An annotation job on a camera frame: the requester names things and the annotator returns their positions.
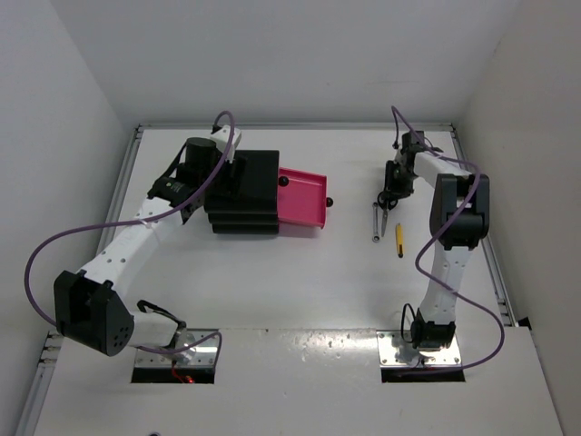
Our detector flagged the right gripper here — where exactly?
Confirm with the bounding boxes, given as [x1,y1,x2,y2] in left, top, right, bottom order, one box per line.
[383,160,419,202]

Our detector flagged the black handled scissors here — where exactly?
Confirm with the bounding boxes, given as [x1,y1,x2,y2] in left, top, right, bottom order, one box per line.
[377,191,399,237]

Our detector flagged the black drawer cabinet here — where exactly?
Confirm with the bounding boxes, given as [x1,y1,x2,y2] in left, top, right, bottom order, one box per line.
[209,150,280,235]

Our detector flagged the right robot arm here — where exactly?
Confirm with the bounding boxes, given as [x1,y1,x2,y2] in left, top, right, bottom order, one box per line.
[378,131,490,350]

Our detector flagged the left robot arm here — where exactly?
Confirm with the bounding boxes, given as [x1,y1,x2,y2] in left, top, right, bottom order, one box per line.
[54,126,241,356]

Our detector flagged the yellow utility knife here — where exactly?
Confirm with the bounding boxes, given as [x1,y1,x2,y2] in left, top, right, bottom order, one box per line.
[395,223,404,258]

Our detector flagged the silver ratchet wrench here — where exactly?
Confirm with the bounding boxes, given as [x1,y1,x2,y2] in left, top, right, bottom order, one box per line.
[372,202,380,243]

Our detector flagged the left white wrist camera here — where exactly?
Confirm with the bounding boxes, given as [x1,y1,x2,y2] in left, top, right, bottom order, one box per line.
[210,125,241,162]

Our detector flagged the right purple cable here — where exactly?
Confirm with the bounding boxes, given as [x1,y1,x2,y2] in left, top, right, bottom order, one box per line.
[390,105,506,374]

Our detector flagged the purple cable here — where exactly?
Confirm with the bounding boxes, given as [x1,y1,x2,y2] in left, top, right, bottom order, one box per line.
[390,105,506,374]
[25,111,222,354]

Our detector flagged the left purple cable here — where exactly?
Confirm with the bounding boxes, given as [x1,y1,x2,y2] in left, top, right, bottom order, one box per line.
[25,111,222,354]

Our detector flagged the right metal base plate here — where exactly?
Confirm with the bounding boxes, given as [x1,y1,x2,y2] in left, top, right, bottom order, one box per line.
[377,331,462,369]

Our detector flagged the metal base plate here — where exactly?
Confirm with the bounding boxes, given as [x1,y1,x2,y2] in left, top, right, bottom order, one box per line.
[377,331,462,369]
[134,329,222,370]

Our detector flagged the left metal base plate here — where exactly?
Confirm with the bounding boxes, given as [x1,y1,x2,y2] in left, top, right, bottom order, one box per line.
[134,329,222,370]

